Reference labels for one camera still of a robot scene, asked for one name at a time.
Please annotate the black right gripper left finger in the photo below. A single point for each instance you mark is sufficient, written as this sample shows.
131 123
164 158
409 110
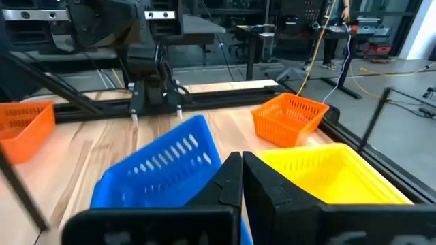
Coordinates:
211 224

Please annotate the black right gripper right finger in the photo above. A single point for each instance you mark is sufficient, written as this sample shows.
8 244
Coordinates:
282 221

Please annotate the yellow plastic basket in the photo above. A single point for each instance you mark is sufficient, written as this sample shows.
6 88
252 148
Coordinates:
334 180

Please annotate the blue plastic basket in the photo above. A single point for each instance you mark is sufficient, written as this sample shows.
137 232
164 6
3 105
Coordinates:
163 170

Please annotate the orange plastic basket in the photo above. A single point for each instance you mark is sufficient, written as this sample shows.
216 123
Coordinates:
286 126
24 136

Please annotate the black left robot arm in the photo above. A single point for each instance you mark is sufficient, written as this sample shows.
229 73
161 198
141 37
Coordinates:
150 68

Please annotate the standing person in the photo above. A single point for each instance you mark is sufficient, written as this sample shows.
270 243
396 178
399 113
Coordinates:
328 51

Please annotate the red tool box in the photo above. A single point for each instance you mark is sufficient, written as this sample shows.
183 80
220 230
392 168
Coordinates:
376 51

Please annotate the grey desk top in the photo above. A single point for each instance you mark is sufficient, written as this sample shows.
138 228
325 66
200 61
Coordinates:
201 27

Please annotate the black aluminium table frame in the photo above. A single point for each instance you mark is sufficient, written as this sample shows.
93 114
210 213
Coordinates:
231 98

